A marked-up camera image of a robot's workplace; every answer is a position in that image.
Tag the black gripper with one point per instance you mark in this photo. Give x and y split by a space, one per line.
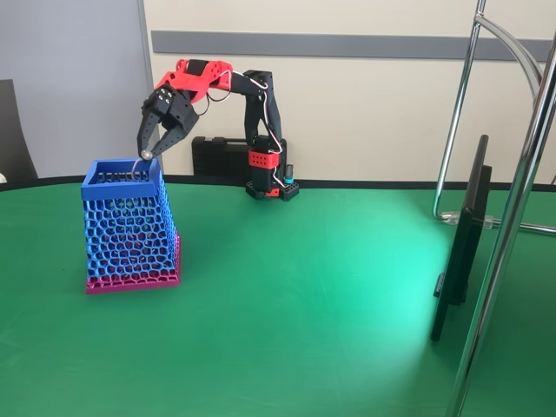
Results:
177 114

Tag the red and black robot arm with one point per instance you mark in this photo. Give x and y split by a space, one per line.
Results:
256 100

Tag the blue and pink lattice basket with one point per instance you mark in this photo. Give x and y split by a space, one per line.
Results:
130 226

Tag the black plastic tool case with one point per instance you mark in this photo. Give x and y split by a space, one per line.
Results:
217 156

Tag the green table cloth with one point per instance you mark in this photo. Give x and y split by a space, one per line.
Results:
304 326

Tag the chrome tube stand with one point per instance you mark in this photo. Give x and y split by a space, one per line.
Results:
499 260

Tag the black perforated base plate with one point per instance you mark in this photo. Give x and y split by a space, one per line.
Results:
289 191

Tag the grey wall rail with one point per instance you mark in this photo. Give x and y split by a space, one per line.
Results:
347 45

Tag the clear plastic bracket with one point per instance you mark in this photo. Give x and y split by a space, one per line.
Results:
488 222

